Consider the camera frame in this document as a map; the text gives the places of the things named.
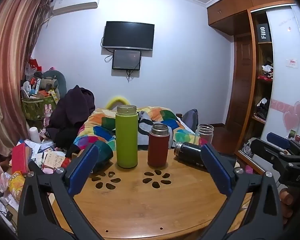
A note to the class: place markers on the grey blue backpack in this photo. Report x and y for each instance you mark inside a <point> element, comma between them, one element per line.
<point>191,118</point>

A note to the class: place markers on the yellow snack bag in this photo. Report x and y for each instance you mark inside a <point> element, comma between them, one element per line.
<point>16,183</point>

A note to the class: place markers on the white bottle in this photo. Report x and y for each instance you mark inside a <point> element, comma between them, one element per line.
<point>34,135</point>

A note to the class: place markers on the black box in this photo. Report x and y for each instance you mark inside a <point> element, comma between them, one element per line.
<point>262,33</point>

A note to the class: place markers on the black cup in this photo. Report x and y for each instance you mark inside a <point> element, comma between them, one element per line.
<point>189,152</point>

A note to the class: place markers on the dark purple clothing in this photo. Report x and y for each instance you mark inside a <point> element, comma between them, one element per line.
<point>71,115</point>

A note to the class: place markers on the dark teal cup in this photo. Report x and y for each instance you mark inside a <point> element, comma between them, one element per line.
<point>103,156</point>

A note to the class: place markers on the striped brown curtain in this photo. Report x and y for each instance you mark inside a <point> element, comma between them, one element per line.
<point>11,60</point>

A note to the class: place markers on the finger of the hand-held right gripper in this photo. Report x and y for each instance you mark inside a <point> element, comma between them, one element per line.
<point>264,151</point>
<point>277,140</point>

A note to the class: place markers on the wooden wardrobe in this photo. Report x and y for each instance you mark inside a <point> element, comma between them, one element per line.
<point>242,62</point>

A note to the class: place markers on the white air conditioner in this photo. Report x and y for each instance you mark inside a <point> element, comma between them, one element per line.
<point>76,3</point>

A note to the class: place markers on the red cup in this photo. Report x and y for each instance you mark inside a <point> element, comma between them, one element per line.
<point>158,146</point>

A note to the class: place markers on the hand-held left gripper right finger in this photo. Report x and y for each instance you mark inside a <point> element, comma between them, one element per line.
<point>216,170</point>

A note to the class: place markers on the clear glass jar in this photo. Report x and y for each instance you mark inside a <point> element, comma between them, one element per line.
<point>204,135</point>

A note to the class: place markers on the small black monitor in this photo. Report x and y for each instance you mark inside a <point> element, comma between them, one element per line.
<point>126,59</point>

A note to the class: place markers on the tall green cup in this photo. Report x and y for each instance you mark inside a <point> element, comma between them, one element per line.
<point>126,136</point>

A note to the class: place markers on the pink bunny toy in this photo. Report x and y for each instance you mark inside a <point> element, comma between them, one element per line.
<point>48,112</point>

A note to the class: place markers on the green storage basket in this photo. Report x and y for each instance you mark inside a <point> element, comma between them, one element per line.
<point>36,106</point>

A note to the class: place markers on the person's right hand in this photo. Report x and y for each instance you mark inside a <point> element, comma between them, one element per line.
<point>288,200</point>

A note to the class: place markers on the grey plush toy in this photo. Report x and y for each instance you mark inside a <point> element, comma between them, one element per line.
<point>54,78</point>

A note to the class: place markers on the white sliding wardrobe door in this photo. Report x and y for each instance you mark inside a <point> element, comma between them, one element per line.
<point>289,75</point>

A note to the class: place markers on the colourful patchwork blanket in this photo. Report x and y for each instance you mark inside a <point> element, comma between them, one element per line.
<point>162,123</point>

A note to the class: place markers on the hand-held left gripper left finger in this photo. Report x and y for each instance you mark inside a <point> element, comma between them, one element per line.
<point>83,171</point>

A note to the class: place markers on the red box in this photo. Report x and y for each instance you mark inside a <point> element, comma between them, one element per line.
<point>19,156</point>

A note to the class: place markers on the wall-mounted black television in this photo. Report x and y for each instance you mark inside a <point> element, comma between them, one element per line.
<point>129,35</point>

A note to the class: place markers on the pile of papers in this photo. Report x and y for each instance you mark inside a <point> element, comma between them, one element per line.
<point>46,153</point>

